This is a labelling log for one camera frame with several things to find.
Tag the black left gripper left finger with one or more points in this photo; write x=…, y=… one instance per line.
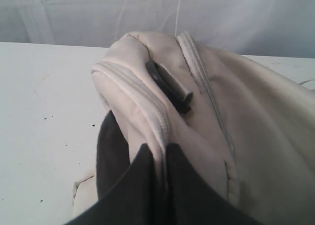
x=133, y=200

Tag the white backdrop curtain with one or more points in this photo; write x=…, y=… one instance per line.
x=255, y=27

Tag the cream fabric duffel bag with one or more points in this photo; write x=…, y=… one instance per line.
x=248, y=131

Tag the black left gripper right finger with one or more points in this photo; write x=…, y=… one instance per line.
x=193, y=202

